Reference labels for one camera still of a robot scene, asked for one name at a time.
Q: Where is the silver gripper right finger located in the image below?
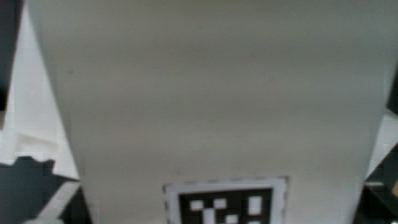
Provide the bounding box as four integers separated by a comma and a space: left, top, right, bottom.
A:
365, 175, 398, 224

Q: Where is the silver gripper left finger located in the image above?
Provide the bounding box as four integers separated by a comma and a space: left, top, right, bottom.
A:
24, 181, 81, 224

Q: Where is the white cabinet body box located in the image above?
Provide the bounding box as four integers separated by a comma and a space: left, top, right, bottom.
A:
4, 0, 398, 178

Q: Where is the white cabinet top block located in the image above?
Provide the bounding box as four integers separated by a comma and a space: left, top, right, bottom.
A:
29, 0, 398, 224

